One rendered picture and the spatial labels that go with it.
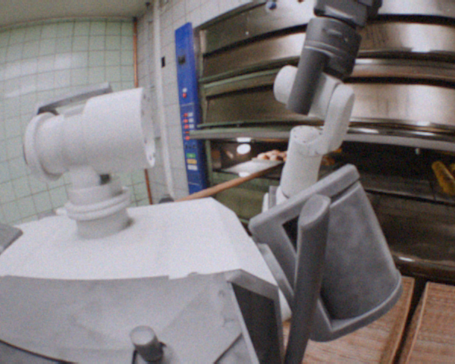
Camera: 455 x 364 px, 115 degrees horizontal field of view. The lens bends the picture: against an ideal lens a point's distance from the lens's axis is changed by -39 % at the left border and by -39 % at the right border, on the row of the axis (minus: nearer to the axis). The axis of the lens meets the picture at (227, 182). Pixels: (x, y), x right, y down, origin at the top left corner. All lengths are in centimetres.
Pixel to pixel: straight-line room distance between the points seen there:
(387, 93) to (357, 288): 79
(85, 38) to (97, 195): 202
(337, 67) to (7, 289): 42
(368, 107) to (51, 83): 201
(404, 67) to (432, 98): 15
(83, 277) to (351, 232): 20
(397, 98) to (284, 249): 79
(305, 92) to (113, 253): 28
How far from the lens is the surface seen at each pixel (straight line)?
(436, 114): 91
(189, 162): 150
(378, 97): 93
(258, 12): 124
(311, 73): 32
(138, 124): 16
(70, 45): 212
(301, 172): 43
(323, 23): 36
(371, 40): 96
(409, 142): 76
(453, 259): 107
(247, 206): 128
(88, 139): 17
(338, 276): 21
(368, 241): 21
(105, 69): 211
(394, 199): 96
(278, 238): 20
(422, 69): 94
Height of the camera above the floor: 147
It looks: 15 degrees down
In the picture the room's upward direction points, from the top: 5 degrees counter-clockwise
